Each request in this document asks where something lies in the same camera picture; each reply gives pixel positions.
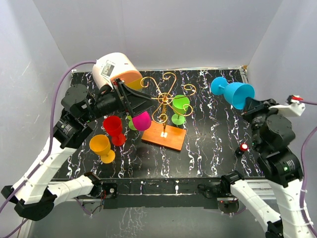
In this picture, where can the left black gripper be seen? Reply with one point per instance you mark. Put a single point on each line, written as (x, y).
(134, 102)

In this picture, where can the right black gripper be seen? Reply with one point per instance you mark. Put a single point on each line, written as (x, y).
(251, 104)

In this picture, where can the blue wine glass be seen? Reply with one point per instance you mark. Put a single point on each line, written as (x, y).
(235, 93)

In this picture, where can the magenta wine glass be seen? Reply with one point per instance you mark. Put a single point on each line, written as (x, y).
(142, 122)

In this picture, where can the red wine glass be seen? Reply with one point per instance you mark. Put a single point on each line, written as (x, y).
(114, 128)

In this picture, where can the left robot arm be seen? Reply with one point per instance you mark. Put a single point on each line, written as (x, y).
(33, 196)

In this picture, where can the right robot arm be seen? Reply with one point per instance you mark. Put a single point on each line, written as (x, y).
(272, 133)

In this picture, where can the light green wine glass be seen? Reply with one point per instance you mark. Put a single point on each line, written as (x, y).
(130, 123)

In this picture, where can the orange wine glass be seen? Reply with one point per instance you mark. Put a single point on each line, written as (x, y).
(101, 146)

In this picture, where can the round mini drawer cabinet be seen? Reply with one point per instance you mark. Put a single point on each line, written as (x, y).
(124, 70)

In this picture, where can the red push button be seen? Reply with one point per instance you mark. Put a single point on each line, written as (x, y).
(241, 149)

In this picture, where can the gold wire glass rack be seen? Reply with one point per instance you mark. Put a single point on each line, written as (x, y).
(163, 132)

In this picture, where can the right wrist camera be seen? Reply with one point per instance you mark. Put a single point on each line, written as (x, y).
(294, 107)

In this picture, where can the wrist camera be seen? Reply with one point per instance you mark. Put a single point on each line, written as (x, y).
(102, 71)
(294, 107)

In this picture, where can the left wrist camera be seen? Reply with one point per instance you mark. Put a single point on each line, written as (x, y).
(102, 71)

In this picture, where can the black table front bracket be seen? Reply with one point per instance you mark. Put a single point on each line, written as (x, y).
(164, 192)

